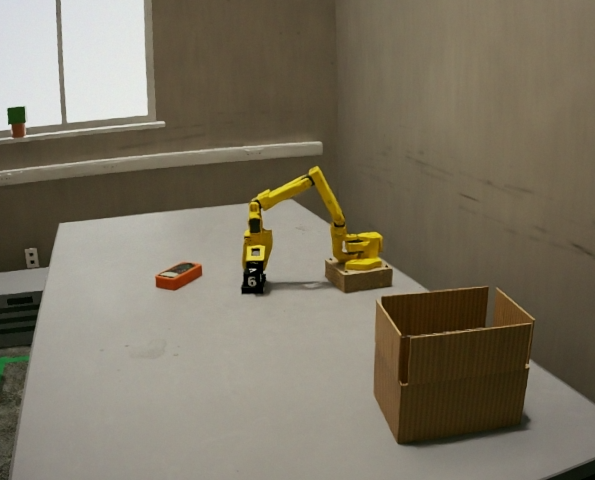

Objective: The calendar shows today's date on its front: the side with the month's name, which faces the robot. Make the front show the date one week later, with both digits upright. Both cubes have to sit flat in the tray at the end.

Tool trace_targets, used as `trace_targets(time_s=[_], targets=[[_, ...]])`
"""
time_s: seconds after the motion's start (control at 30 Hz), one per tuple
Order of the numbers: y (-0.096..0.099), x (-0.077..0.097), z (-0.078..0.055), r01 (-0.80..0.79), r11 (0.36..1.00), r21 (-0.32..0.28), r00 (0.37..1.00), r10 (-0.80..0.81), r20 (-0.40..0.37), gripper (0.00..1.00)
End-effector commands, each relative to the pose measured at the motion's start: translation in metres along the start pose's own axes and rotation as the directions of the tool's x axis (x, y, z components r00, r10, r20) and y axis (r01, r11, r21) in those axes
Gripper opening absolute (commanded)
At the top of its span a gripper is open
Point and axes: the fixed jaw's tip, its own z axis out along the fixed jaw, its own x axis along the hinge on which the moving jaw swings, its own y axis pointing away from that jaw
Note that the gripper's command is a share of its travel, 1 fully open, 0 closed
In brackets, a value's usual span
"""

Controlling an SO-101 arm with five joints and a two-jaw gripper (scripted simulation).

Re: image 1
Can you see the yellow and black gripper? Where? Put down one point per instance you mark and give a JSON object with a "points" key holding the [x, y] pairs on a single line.
{"points": [[257, 247]]}

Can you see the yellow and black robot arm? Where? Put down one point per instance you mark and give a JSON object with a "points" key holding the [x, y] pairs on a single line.
{"points": [[367, 244]]}

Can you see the orange digital multimeter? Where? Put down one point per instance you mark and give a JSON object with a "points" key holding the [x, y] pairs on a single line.
{"points": [[178, 275]]}

